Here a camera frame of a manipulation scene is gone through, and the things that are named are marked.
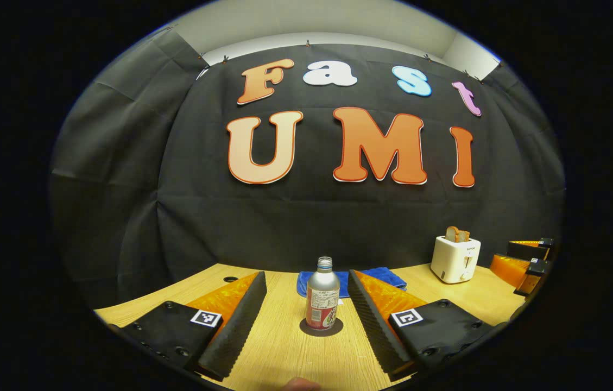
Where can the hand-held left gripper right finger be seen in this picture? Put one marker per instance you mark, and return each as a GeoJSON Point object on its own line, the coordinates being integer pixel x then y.
{"type": "Point", "coordinates": [374, 331]}

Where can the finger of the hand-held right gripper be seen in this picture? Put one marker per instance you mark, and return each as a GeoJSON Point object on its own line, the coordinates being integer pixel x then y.
{"type": "Point", "coordinates": [529, 248]}
{"type": "Point", "coordinates": [512, 269]}

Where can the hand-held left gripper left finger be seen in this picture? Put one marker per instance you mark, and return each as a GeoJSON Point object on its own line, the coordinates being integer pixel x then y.
{"type": "Point", "coordinates": [235, 331]}

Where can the dark round coaster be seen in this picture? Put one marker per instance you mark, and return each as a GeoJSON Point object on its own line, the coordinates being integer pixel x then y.
{"type": "Point", "coordinates": [339, 327]}

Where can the silver water bottle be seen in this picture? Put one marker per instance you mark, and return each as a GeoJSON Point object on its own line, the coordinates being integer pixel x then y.
{"type": "Point", "coordinates": [322, 298]}

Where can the blue towel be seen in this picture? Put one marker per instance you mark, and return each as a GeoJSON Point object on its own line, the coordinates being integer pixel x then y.
{"type": "Point", "coordinates": [382, 279]}

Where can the toasted bread slice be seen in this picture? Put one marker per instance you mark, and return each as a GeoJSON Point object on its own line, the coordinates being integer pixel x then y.
{"type": "Point", "coordinates": [453, 234]}
{"type": "Point", "coordinates": [465, 237]}

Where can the white toaster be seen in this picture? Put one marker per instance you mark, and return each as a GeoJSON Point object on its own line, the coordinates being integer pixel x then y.
{"type": "Point", "coordinates": [454, 260]}

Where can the black backdrop cloth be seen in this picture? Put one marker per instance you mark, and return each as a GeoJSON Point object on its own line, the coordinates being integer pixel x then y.
{"type": "Point", "coordinates": [311, 217]}

